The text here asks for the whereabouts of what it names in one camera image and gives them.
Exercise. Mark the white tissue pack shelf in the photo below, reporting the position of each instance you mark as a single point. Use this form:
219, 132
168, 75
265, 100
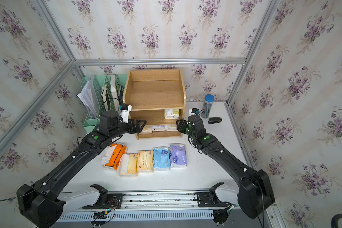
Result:
171, 128
173, 114

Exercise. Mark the white folder in organizer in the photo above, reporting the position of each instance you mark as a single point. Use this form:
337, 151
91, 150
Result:
114, 92

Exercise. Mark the white tissue pack bottom shelf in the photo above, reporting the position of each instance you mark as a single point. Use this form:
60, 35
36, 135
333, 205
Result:
171, 128

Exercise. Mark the yellow tissue pack bottom shelf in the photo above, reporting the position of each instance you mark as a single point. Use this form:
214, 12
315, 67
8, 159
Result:
146, 130

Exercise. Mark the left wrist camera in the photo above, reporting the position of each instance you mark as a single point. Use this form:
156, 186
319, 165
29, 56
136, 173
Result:
125, 110

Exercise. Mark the white papers in organizer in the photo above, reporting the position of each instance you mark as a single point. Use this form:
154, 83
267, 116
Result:
89, 99

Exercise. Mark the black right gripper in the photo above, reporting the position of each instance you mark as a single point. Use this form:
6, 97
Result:
181, 125

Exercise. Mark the pencil canister blue lid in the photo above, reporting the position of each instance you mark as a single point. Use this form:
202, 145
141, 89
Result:
207, 105

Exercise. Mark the light blue tissue pack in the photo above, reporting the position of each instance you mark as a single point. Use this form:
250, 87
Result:
161, 160

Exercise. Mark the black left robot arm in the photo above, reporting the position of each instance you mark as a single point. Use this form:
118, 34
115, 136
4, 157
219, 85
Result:
41, 203

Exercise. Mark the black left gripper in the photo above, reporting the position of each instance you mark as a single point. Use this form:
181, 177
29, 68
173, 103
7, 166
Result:
137, 129

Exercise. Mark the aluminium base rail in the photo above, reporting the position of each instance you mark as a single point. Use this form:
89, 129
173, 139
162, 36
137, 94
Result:
155, 206

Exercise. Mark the green desk file organizer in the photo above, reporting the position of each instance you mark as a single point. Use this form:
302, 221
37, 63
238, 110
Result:
89, 124

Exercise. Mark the beige booklet in organizer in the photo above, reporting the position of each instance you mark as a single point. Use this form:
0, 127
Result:
104, 97

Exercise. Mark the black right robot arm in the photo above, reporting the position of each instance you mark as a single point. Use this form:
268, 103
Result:
253, 194

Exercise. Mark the black stapler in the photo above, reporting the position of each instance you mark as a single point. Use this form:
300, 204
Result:
214, 120

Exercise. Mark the wooden three-tier shelf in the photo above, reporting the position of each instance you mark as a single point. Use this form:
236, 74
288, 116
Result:
151, 91

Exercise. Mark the white-blue tissue pack bottom shelf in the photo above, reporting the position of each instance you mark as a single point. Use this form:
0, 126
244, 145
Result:
158, 128

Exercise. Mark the purple tissue pack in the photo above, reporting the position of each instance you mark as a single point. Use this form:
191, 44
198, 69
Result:
178, 156

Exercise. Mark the orange tissue pack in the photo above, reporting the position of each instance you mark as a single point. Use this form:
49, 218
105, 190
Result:
113, 155

